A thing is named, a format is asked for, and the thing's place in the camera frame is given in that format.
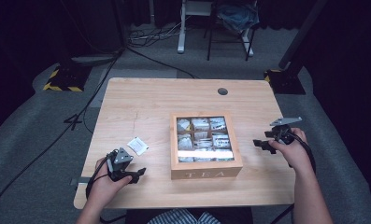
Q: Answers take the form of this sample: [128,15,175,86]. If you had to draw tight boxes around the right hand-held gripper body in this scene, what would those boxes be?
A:
[274,116,303,146]

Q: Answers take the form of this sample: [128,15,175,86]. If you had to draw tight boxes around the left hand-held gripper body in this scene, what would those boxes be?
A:
[106,147,136,183]

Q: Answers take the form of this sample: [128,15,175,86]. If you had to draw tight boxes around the white tea bag packet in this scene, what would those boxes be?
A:
[126,136,150,157]

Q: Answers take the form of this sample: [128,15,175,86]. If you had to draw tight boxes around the wooden tea box glass lid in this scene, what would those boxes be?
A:
[169,111,244,181]

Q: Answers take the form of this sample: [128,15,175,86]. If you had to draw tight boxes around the person's right hand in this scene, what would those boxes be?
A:
[268,127,314,178]

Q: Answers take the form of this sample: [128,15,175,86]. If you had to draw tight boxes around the person's left hand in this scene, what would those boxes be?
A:
[87,157,133,210]

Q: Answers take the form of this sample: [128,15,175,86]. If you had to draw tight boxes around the grey tape strip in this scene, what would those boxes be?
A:
[69,175,93,187]

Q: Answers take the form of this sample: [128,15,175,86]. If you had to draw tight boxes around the black stand base striped edge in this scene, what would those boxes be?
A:
[264,68,307,95]
[42,63,93,93]

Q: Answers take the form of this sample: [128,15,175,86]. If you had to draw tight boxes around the person's striped clothing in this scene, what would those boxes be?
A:
[147,208,222,224]

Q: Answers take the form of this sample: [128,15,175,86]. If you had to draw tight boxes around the group of assorted tea bags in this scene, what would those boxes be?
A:
[177,117,235,163]

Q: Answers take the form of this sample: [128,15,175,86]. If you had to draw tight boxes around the black slanted stand pole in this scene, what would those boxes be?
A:
[278,0,330,71]

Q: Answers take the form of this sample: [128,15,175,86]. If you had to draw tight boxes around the black metal chair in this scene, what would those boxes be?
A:
[203,0,258,62]

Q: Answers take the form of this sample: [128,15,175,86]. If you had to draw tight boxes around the blue cloth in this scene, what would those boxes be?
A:
[217,3,261,35]

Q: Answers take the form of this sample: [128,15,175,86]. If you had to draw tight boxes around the white desk leg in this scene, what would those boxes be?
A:
[177,0,216,55]

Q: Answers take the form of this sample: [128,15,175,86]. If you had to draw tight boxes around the right hand-held gripper black cable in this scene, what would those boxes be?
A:
[269,132,318,224]

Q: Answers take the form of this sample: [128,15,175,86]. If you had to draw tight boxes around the hand-held gripper black cable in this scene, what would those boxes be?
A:
[85,150,127,224]
[269,132,318,224]

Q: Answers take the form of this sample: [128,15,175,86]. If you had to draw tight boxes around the left hand-held gripper black cable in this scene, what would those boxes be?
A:
[85,150,127,224]

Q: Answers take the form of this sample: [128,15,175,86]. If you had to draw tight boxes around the long black floor cable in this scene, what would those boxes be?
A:
[0,46,125,220]

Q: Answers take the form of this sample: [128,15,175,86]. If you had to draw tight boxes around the bundle of floor cables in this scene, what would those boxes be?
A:
[126,21,181,49]

